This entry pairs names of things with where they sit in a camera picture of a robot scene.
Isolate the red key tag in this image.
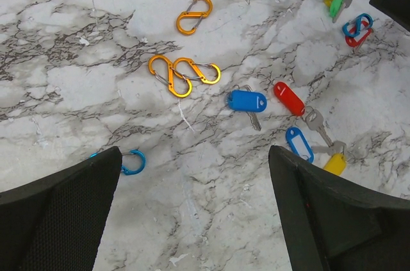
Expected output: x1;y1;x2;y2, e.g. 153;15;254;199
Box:
273;81;336;147
345;20;374;54

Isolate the orange S carabiner pair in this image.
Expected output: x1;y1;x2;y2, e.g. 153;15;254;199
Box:
148;54;192;98

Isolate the blue framed key tag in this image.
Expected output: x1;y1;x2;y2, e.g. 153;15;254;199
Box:
285;127;315;163

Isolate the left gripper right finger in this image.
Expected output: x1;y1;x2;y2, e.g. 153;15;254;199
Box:
268;145;409;270

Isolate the orange S carabiner far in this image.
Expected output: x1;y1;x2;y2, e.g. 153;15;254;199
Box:
176;0;213;36

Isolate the yellow solid key tag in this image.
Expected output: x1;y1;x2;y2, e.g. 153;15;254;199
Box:
312;141;347;176

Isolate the blue s carabiner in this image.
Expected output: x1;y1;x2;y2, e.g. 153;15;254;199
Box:
94;149;147;176
342;13;373;38

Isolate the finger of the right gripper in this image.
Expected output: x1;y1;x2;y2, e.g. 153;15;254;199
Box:
369;0;410;31

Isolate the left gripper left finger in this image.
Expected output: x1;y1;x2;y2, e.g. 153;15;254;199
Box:
1;147;122;270

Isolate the green framed key tag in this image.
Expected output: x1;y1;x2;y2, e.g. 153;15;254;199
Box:
329;0;352;23

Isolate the blue solid key tag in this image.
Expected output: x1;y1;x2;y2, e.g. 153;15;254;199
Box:
227;85;267;131

